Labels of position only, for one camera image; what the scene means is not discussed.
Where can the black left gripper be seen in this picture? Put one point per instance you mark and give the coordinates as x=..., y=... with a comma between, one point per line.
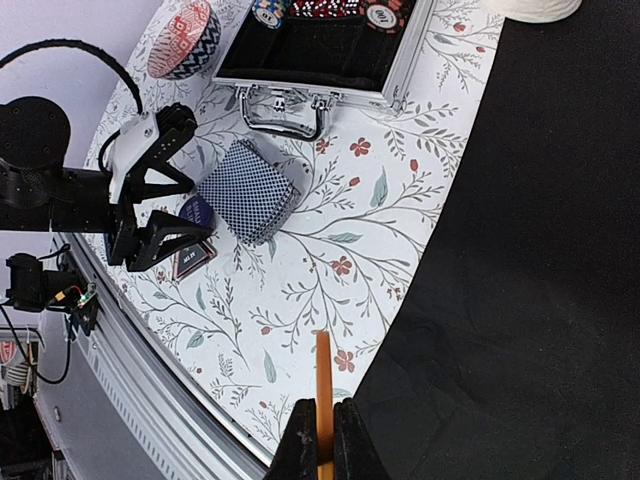
x=141, y=248

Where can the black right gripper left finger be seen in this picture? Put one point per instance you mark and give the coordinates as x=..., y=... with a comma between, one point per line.
x=296, y=457

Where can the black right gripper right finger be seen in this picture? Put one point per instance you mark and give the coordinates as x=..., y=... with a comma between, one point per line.
x=354, y=454

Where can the purple small blind button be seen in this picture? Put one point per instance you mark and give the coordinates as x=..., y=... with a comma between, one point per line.
x=198, y=211

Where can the orange big blind button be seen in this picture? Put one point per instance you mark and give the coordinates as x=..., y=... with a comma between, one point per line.
x=324, y=406

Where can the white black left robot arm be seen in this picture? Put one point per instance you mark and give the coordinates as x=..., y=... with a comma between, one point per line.
x=40, y=194

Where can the red triangular all-in marker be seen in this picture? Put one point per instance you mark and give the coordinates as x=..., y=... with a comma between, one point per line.
x=191, y=258

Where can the blue playing card deck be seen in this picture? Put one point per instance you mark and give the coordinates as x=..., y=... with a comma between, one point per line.
x=249, y=194

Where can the red patterned bowl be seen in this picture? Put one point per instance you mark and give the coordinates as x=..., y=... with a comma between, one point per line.
x=186, y=44

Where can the aluminium poker chip case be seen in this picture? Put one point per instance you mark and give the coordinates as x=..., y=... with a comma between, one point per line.
x=288, y=80

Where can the black poker mat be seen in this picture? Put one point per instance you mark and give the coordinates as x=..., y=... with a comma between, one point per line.
x=516, y=352

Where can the blue green chip stack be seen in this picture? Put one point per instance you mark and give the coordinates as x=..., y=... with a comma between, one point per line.
x=271, y=13

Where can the floral table cloth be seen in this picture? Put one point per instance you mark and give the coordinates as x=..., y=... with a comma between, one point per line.
x=372, y=191

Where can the row of red dice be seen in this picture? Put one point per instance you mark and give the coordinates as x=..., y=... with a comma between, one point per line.
x=324, y=8

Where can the red black chip stack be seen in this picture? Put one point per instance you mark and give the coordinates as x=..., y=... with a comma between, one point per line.
x=386, y=16

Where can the white ceramic cup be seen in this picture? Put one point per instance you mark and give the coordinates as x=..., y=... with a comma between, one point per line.
x=533, y=11

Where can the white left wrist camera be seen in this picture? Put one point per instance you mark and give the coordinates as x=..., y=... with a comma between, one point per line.
x=135, y=139

